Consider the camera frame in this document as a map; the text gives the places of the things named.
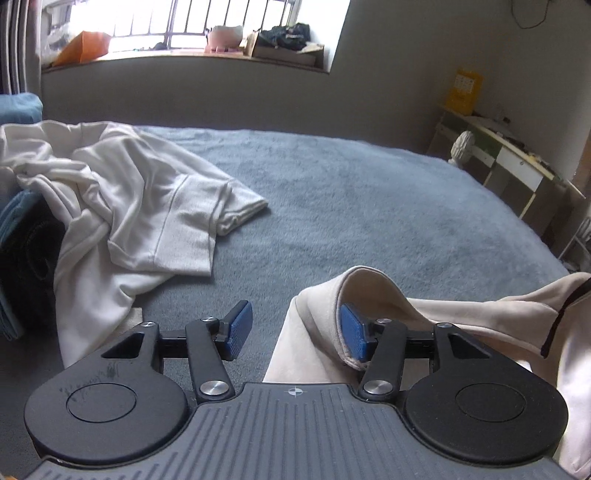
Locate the cardboard box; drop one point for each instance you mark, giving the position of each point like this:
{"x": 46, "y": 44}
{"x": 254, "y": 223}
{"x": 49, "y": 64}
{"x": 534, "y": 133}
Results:
{"x": 286, "y": 56}

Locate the white sweatshirt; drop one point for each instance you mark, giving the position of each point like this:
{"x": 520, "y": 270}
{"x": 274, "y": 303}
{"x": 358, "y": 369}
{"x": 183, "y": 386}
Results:
{"x": 138, "y": 198}

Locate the black garment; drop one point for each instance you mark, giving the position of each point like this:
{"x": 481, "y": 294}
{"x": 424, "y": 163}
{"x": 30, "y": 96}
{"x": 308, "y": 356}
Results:
{"x": 37, "y": 263}

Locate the wooden desk with drawers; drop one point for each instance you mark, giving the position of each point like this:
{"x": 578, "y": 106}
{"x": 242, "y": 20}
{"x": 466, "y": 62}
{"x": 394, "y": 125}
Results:
{"x": 512, "y": 161}

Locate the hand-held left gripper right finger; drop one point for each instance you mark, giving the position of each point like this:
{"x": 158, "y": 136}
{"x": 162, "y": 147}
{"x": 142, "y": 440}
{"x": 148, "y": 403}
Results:
{"x": 353, "y": 334}

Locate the grey curtain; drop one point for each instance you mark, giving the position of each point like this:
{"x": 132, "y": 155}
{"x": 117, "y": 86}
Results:
{"x": 18, "y": 46}

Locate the wooden window sill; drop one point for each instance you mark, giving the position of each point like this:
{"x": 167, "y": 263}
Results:
{"x": 184, "y": 56}

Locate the orange bag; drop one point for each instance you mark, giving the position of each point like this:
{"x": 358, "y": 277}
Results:
{"x": 83, "y": 48}

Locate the beige zip jacket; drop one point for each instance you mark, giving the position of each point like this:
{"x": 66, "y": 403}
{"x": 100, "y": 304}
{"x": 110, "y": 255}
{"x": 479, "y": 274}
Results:
{"x": 461, "y": 318}

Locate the teal pillow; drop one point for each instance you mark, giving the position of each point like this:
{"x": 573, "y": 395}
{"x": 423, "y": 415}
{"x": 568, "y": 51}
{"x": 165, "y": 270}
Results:
{"x": 18, "y": 108}

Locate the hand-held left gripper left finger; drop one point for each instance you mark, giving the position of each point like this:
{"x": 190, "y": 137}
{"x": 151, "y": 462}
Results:
{"x": 240, "y": 330}

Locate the pink and white pot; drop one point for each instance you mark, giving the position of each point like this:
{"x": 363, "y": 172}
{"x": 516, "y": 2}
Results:
{"x": 224, "y": 39}

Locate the white plastic bag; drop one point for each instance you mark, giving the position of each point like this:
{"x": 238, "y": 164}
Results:
{"x": 55, "y": 44}

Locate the grey-blue bed blanket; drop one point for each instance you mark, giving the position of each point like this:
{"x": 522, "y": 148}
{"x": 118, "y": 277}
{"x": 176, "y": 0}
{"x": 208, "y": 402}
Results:
{"x": 369, "y": 194}

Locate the dark clothes bundle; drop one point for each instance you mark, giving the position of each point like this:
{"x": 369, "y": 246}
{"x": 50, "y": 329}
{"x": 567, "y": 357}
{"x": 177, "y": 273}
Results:
{"x": 284, "y": 37}

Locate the yellow box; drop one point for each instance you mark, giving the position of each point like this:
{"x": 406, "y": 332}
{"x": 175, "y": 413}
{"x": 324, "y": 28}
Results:
{"x": 464, "y": 92}

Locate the window security grille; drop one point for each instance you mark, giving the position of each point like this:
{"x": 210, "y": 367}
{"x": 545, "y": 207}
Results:
{"x": 184, "y": 34}

